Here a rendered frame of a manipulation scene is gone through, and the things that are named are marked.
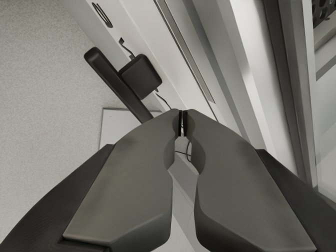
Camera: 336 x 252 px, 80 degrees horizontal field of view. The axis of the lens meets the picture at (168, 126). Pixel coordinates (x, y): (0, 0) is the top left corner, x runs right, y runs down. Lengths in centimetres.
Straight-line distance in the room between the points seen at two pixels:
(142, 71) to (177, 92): 3
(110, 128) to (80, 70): 33
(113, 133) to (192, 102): 103
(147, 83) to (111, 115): 98
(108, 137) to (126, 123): 13
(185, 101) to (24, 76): 98
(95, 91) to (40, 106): 26
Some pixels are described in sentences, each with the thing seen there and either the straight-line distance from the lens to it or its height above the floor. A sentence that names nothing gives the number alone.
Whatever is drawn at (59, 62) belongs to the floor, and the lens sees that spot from 107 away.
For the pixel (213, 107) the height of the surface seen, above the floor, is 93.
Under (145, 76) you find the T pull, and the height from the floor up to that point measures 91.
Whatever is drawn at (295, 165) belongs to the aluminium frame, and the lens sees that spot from 18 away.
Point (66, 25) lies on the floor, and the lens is 106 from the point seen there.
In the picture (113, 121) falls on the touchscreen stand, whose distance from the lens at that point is 115.
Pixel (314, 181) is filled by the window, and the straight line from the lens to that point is 19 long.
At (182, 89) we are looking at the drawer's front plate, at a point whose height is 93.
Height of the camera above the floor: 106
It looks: 53 degrees down
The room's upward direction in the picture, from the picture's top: 134 degrees clockwise
